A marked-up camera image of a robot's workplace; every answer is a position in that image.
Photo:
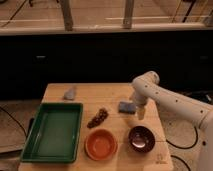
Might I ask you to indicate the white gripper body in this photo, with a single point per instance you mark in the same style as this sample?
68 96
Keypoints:
138 99

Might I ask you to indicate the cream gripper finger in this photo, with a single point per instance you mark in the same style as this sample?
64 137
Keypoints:
141 113

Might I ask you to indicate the blue sponge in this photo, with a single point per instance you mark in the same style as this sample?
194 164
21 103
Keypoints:
127 107

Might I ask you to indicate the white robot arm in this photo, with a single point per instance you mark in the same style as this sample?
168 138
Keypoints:
200 114

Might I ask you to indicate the green plastic tray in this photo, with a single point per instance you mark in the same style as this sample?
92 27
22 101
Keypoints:
54 135

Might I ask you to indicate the dark purple bowl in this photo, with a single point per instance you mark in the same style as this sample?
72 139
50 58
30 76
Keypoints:
141 139

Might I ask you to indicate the bunch of dark grapes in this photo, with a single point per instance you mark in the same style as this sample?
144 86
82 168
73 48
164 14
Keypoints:
98 118

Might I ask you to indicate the orange bowl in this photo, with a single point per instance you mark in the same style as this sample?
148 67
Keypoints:
100 145

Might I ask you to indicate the grey blue cloth piece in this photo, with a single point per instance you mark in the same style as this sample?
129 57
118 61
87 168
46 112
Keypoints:
70 94

